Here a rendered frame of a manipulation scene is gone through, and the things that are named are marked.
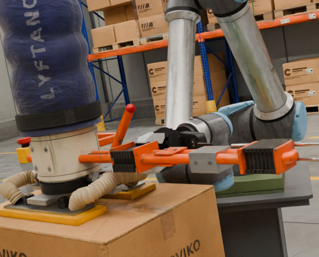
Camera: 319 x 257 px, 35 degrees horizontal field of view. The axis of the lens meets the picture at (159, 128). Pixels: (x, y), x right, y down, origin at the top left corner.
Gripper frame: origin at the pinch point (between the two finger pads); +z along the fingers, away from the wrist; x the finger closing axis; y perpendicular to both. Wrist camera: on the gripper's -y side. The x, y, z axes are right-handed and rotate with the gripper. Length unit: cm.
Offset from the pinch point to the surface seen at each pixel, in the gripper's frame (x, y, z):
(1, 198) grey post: -80, 342, -168
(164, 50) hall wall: 43, 621, -797
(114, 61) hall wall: 38, 765, -784
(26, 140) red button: -4, 116, -50
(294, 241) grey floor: -106, 68, -201
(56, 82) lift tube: 20.3, 19.2, 5.7
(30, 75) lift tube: 23.0, 24.1, 9.3
